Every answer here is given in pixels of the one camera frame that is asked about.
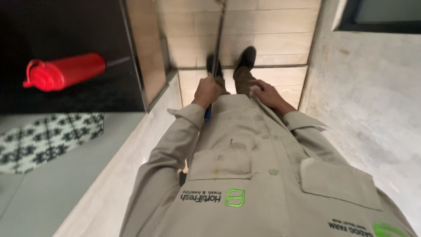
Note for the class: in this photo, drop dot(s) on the black white patterned tile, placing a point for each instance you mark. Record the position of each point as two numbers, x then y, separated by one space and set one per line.
46 141

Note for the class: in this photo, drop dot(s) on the person's right hand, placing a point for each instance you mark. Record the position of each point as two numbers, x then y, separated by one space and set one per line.
269 95

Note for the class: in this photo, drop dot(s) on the metal pole with blue grip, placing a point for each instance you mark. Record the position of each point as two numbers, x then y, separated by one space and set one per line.
218 42

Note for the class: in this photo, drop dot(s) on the white cloth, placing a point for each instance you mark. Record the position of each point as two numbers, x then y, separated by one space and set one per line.
255 88

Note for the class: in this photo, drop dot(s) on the black right shoe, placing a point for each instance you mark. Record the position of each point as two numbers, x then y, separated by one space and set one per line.
246 57

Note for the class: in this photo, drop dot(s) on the beige uniform shirt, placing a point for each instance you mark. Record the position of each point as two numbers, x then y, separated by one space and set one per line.
250 171

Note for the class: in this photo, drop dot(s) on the metal frame strip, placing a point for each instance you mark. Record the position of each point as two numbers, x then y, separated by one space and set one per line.
135 56

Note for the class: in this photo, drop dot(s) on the black left shoe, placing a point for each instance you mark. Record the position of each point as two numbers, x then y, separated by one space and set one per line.
210 64

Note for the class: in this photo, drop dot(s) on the red plastic bottle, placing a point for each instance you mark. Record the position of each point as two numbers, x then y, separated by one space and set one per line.
65 72

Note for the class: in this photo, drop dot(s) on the brown trousers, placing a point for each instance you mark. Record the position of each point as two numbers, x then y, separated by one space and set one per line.
244 82

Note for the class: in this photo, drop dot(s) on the person's left fingers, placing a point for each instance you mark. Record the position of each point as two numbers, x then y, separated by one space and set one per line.
213 82

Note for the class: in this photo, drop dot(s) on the black counter top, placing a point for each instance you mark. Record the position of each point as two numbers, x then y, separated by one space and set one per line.
65 29

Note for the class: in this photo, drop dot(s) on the person's right fingers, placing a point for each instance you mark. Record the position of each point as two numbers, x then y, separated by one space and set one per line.
256 93

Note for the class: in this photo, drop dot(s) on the dark window frame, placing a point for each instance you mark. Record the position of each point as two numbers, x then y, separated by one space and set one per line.
375 26

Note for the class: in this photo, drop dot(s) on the black shoe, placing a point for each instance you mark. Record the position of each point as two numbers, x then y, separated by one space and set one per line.
246 57
210 64

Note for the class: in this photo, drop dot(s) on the person's left hand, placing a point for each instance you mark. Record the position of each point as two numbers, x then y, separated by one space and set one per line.
205 92

